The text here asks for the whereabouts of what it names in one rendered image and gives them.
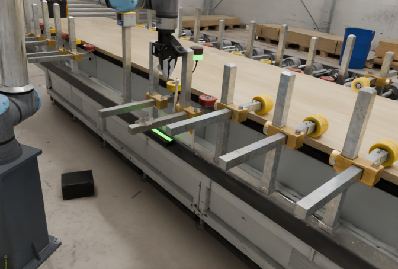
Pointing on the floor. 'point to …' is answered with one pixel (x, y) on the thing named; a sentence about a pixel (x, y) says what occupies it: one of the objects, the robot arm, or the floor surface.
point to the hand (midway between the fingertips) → (167, 77)
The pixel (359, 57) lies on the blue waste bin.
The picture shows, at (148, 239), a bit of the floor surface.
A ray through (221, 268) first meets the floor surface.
